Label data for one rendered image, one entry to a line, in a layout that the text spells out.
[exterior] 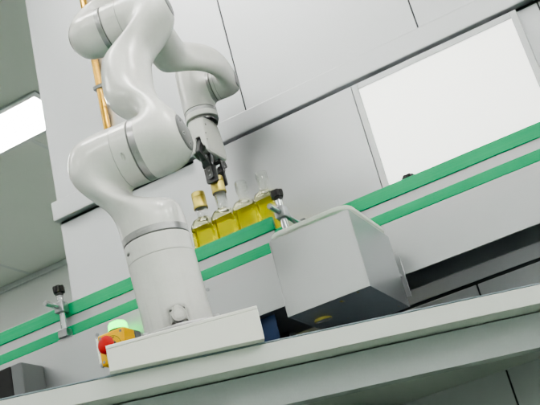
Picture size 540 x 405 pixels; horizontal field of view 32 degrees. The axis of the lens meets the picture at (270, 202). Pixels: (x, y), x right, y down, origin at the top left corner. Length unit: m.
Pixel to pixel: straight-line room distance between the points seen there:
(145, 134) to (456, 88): 0.87
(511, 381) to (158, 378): 0.88
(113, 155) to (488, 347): 0.73
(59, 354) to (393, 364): 0.94
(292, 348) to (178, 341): 0.18
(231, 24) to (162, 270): 1.19
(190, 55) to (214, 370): 1.00
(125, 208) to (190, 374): 0.33
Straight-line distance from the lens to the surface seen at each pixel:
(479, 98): 2.26
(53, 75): 2.97
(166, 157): 1.69
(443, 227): 1.99
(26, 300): 6.79
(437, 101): 2.29
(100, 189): 1.69
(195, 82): 2.41
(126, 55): 1.89
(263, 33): 2.60
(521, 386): 2.11
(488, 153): 2.03
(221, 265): 2.09
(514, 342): 1.66
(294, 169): 2.37
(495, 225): 1.96
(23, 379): 2.23
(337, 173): 2.31
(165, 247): 1.62
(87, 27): 2.02
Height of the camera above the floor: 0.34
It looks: 24 degrees up
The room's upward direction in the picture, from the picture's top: 15 degrees counter-clockwise
